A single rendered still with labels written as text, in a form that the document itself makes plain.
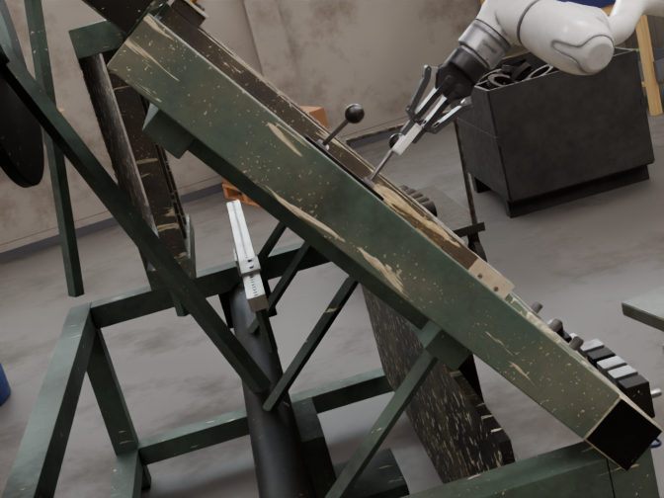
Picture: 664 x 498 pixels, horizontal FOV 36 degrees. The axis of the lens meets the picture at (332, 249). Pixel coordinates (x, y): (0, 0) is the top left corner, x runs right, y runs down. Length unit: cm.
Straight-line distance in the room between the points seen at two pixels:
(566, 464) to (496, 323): 34
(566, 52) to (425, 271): 46
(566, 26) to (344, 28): 807
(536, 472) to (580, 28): 84
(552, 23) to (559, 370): 63
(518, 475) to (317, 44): 804
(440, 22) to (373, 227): 857
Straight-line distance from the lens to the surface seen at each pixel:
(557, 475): 203
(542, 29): 192
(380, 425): 201
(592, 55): 189
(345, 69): 992
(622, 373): 242
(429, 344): 191
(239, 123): 171
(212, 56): 237
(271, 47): 958
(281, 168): 172
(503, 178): 633
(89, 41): 321
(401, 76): 1013
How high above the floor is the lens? 181
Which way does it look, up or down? 16 degrees down
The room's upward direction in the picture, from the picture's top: 15 degrees counter-clockwise
